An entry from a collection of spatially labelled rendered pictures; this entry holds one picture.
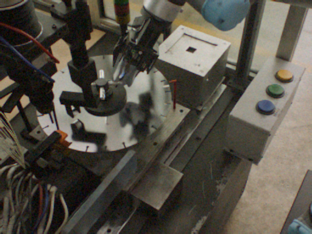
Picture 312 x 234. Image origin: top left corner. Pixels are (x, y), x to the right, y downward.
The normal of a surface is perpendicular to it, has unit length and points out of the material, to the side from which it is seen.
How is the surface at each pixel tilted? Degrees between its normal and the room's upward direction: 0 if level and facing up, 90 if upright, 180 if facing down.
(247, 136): 90
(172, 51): 0
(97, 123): 0
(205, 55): 0
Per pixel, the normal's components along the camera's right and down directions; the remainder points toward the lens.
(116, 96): 0.07, -0.64
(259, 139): -0.54, 0.63
